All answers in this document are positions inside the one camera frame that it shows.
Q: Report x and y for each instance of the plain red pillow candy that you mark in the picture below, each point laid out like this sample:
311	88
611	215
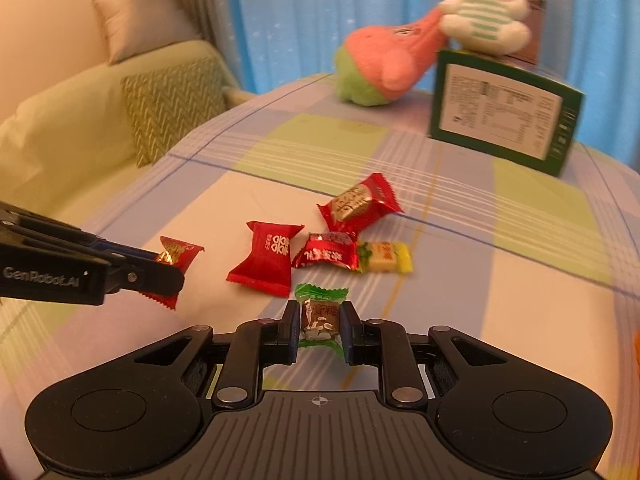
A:
265	260

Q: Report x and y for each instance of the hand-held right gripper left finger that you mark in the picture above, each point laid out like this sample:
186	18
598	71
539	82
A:
295	332

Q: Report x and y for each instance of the red patterned candy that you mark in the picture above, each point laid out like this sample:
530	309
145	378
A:
175	251

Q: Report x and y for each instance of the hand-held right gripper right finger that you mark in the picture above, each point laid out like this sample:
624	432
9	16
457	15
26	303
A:
347	334

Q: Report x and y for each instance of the yellow candy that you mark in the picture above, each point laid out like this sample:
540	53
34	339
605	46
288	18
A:
385	257

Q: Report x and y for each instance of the grey pillow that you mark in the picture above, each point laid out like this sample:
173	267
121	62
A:
145	20

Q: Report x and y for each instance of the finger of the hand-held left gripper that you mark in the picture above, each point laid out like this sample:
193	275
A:
150	280
125	250

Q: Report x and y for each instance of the small dark red candy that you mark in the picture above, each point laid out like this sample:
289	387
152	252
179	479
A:
325	257

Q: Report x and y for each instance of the blue star curtain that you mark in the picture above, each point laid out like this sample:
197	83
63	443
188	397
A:
310	15

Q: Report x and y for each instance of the light green sofa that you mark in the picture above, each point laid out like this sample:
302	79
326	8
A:
65	140

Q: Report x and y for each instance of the pink green plush toy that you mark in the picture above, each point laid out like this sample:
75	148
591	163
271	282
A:
385	60

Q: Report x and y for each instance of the white rabbit plush toy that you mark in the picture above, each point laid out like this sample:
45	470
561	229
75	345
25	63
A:
480	15

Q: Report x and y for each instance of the large red gold-label snack packet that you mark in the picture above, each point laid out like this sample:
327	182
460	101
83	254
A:
357	205

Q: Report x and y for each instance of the plaid tablecloth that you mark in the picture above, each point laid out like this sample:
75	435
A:
500	240

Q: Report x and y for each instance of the grey curtain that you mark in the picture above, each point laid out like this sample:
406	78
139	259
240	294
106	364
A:
205	10

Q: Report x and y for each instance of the brown cardboard box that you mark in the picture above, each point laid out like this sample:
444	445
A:
537	15

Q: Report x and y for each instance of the green zigzag pillow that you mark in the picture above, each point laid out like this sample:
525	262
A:
170	105

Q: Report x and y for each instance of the green candy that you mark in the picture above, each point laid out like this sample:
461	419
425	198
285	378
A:
320	316

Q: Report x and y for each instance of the green cardboard box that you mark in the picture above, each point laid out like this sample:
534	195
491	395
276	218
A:
500	110

